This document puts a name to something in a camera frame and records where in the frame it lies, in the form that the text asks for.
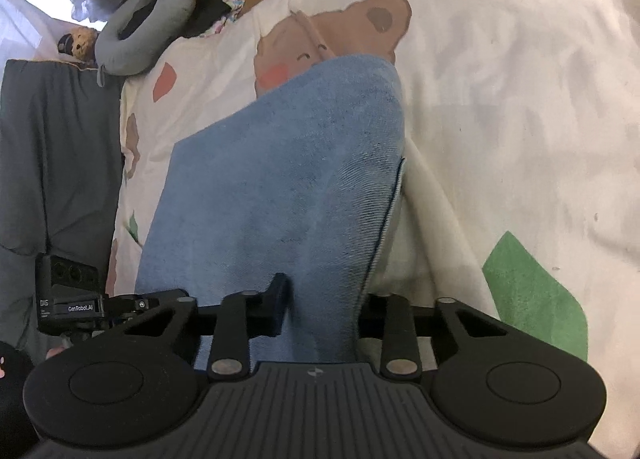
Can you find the black cloth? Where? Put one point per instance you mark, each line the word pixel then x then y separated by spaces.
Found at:
pixel 207 14

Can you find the white curtain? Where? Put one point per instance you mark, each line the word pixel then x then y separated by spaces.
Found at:
pixel 35 24

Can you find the black paw print item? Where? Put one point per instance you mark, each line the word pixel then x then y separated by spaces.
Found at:
pixel 12 399

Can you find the dark grey-green garment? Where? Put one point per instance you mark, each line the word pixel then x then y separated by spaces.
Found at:
pixel 55 164

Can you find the blue sweater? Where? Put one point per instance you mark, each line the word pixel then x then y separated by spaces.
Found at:
pixel 280 179

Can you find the bear printed blanket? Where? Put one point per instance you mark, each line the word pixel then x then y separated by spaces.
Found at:
pixel 500 114

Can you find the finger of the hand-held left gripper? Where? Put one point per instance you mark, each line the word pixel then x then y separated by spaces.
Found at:
pixel 145 303

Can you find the person's left hand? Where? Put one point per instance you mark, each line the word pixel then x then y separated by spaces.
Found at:
pixel 56 352

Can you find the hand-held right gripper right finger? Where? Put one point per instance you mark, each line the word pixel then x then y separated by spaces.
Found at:
pixel 372 311

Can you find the grey neck pillow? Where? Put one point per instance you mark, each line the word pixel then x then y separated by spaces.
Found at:
pixel 145 24

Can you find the floral cloth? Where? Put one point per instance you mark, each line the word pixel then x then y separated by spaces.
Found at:
pixel 231 9

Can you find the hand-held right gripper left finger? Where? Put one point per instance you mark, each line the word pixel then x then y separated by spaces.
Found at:
pixel 280 306

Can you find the teddy bear toy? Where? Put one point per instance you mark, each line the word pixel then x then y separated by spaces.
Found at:
pixel 79 43

